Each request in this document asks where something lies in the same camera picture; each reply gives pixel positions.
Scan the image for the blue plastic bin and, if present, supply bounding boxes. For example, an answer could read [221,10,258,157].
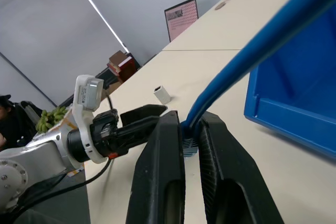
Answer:
[244,6,336,161]

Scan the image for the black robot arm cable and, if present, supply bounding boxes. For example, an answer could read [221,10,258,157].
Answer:
[0,157,113,224]

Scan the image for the dark red box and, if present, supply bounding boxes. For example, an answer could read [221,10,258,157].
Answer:
[118,56,136,83]

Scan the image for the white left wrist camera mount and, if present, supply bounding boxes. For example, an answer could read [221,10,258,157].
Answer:
[72,74,109,164]

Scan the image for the round brown table grommet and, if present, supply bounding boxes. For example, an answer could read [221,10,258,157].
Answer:
[214,0,231,11]

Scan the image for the white coupler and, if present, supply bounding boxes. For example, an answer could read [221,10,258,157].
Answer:
[153,85,173,103]

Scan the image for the thin black camera cable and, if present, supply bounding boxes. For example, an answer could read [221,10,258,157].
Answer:
[104,89,114,111]

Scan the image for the black monitor with pink screen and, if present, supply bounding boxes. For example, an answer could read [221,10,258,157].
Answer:
[164,0,200,42]

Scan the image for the person in black cap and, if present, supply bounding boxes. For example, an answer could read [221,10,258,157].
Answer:
[0,94,37,151]

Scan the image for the blue cable with plug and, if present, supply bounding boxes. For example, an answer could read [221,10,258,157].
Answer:
[181,0,336,159]

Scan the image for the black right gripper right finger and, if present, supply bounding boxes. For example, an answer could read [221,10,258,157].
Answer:
[198,110,286,224]

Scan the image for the brown box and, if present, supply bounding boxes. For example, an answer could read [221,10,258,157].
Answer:
[108,50,127,65]

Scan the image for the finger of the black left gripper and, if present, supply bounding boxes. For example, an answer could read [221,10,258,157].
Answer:
[121,115,161,154]
[120,104,168,127]

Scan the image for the green banana bunch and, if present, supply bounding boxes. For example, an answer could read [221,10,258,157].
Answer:
[35,105,73,133]

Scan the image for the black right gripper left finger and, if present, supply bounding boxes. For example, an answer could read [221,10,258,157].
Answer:
[125,110,186,224]

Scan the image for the white ceiling light strip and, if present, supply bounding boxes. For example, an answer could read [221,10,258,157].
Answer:
[67,0,131,53]

